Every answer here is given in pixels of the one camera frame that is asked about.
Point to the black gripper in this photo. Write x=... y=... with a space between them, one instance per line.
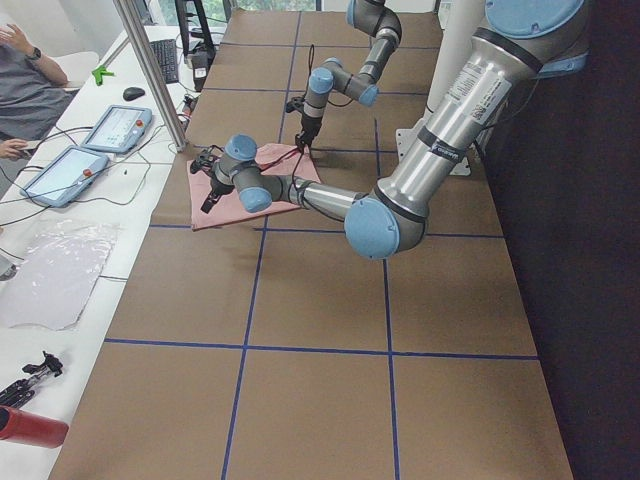
x=306 y=124
x=217 y=185

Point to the pink Snoopy t-shirt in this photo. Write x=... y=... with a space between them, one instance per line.
x=275 y=159

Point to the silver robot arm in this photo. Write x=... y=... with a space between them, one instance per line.
x=380 y=23
x=514 y=41

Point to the blue tape line lengthwise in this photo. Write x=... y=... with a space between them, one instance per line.
x=263 y=231

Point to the upper teach pendant tablet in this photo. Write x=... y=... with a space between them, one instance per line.
x=119 y=129

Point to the teach pendant tablet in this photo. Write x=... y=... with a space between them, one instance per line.
x=66 y=177
x=119 y=129

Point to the black computer mouse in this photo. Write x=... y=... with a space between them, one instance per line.
x=132 y=93

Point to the lower teach pendant tablet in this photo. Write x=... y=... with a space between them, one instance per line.
x=66 y=177

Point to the black keyboard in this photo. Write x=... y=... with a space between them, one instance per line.
x=165 y=52

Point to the blue tape line crosswise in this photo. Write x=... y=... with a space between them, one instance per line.
x=360 y=352

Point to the green plastic clamp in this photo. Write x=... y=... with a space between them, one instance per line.
x=99 y=73

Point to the clear plastic bag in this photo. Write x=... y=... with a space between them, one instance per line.
x=55 y=280

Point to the seated person grey shirt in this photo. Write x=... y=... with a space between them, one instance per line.
x=34 y=92

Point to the black mini tripod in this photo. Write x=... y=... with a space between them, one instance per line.
x=22 y=390

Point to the red cylinder bottle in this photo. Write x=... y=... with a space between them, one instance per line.
x=23 y=427

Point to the aluminium frame post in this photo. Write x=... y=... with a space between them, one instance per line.
x=139 y=40

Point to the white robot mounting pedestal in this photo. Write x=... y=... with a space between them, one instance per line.
x=458 y=20

